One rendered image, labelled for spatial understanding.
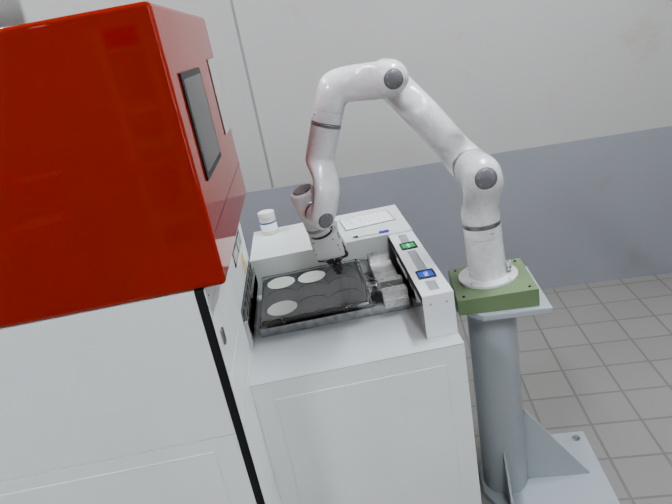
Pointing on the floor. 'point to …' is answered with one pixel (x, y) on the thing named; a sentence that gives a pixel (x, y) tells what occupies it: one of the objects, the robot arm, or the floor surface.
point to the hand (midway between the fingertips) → (337, 267)
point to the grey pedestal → (524, 426)
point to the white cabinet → (374, 433)
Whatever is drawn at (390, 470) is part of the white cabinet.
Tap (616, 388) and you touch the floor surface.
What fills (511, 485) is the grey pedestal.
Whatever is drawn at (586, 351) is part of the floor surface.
